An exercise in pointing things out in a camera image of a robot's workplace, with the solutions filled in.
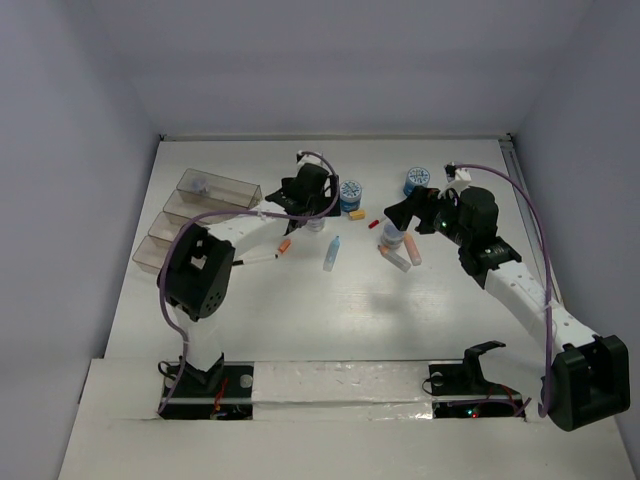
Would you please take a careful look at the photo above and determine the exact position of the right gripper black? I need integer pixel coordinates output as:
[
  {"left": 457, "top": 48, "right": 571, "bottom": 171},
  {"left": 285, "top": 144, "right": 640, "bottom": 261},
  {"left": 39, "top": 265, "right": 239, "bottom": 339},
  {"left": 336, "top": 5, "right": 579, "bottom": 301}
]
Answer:
[{"left": 383, "top": 185, "right": 471, "bottom": 247}]

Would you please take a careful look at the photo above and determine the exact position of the clear bead cup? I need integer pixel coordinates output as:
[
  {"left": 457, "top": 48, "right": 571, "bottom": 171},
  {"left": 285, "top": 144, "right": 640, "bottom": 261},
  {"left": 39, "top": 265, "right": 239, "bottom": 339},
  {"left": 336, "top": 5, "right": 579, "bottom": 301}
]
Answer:
[
  {"left": 380, "top": 223, "right": 405, "bottom": 250},
  {"left": 305, "top": 217, "right": 326, "bottom": 233},
  {"left": 190, "top": 177, "right": 209, "bottom": 196}
]

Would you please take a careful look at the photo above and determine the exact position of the black white pen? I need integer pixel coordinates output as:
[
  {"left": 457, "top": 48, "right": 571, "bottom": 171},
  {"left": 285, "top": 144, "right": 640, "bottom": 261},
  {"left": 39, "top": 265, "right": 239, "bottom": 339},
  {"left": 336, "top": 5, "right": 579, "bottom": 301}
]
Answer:
[{"left": 232, "top": 253, "right": 280, "bottom": 267}]

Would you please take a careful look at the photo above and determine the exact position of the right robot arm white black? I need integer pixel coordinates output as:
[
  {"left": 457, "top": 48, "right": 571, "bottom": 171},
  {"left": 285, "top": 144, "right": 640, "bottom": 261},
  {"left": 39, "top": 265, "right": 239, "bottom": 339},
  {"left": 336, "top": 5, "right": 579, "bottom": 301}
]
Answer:
[{"left": 384, "top": 187, "right": 631, "bottom": 431}]

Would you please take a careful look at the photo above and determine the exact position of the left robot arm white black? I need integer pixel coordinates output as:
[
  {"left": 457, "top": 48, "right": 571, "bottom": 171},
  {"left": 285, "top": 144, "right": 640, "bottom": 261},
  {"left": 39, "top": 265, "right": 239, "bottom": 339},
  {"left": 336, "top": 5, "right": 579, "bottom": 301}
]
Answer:
[{"left": 157, "top": 161, "right": 340, "bottom": 395}]

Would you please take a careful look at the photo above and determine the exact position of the red tipped white pen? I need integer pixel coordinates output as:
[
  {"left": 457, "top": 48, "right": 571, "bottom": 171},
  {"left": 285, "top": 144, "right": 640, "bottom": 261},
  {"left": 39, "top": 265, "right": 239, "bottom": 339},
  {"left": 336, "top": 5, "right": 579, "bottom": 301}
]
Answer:
[{"left": 368, "top": 216, "right": 387, "bottom": 229}]

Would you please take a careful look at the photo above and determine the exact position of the orange highlighter marker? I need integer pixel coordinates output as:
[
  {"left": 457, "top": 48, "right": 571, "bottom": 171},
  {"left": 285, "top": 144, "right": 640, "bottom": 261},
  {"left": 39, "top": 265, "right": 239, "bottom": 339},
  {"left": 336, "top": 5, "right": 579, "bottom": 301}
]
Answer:
[{"left": 404, "top": 233, "right": 422, "bottom": 266}]

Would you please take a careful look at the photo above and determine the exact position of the clear grey highlighter marker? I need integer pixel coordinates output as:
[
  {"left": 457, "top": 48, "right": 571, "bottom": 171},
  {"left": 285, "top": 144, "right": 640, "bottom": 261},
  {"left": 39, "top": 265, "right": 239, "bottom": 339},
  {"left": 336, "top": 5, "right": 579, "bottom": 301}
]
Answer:
[{"left": 378, "top": 245, "right": 412, "bottom": 272}]

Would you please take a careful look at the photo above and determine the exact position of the yellow marker cap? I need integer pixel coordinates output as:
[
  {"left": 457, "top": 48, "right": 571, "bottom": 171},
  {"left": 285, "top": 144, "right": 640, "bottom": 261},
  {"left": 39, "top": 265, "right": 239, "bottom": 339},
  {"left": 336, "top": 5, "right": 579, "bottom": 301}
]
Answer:
[{"left": 348, "top": 210, "right": 366, "bottom": 220}]

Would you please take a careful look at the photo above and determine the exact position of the orange marker cap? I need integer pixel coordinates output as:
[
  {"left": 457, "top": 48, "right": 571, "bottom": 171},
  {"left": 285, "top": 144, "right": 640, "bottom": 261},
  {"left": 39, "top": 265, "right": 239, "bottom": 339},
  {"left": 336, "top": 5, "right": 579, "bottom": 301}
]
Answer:
[{"left": 278, "top": 239, "right": 292, "bottom": 254}]

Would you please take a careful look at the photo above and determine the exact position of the blue highlighter marker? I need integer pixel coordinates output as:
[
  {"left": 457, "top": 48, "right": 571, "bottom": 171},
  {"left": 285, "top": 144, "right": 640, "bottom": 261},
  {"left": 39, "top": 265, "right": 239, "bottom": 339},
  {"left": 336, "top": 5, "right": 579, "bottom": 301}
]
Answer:
[{"left": 323, "top": 236, "right": 341, "bottom": 272}]

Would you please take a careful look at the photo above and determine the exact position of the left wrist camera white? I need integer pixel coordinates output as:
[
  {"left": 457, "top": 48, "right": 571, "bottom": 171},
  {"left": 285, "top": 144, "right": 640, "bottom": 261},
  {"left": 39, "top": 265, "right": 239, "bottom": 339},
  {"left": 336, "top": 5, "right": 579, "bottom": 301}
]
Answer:
[{"left": 296, "top": 150, "right": 324, "bottom": 170}]

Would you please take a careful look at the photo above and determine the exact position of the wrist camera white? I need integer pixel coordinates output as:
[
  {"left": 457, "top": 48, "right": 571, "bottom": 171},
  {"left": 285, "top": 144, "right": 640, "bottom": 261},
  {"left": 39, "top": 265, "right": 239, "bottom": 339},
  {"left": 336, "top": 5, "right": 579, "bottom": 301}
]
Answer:
[
  {"left": 296, "top": 150, "right": 324, "bottom": 170},
  {"left": 442, "top": 163, "right": 472, "bottom": 194}
]

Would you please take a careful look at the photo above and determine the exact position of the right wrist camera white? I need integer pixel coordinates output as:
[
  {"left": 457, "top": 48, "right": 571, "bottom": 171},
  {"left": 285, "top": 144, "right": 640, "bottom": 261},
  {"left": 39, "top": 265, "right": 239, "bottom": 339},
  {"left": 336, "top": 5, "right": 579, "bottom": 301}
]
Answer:
[{"left": 442, "top": 163, "right": 472, "bottom": 194}]

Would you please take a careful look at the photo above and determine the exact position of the aluminium rail right side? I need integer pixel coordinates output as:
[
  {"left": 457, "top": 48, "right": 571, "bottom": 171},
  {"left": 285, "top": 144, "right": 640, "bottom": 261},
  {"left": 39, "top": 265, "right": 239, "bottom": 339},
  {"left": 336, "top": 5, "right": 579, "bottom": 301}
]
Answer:
[{"left": 499, "top": 135, "right": 545, "bottom": 285}]

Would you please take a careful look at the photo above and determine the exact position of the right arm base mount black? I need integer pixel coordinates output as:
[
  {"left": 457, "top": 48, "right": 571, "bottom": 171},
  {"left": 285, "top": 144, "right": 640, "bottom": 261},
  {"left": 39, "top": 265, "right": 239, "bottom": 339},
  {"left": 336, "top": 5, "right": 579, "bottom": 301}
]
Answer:
[{"left": 421, "top": 341, "right": 528, "bottom": 419}]

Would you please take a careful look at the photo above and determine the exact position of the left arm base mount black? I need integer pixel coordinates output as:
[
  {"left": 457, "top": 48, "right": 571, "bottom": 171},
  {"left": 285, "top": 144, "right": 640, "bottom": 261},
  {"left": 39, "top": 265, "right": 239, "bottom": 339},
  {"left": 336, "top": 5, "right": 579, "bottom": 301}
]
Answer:
[{"left": 158, "top": 356, "right": 254, "bottom": 421}]

